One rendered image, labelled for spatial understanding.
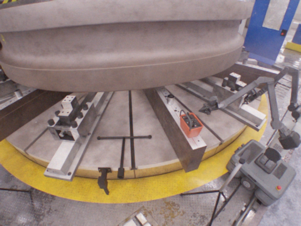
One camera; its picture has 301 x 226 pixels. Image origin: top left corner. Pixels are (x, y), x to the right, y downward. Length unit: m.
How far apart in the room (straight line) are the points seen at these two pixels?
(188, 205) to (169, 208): 0.20
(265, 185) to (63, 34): 2.51
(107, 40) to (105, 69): 0.28
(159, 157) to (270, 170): 1.21
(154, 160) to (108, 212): 0.71
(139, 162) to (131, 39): 1.22
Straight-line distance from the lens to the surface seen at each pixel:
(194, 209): 1.84
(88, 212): 1.88
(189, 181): 1.95
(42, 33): 1.93
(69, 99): 1.75
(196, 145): 1.37
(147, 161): 1.67
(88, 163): 1.77
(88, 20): 1.49
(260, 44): 6.48
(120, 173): 1.57
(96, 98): 2.37
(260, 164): 2.04
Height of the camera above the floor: 1.71
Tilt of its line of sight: 39 degrees down
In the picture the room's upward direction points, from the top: straight up
